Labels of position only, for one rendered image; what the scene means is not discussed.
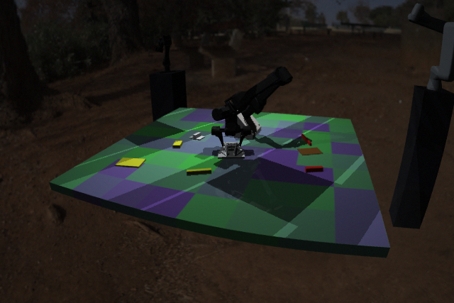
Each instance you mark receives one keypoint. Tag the yellow flat bar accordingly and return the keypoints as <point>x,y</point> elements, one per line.
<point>198,171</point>

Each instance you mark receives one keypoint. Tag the small red block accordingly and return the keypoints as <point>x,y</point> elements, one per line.
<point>318,168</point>

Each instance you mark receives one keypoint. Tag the brown square plate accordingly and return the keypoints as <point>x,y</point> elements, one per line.
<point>309,151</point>

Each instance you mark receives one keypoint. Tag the red thin rod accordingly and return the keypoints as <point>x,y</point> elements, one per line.
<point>306,139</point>

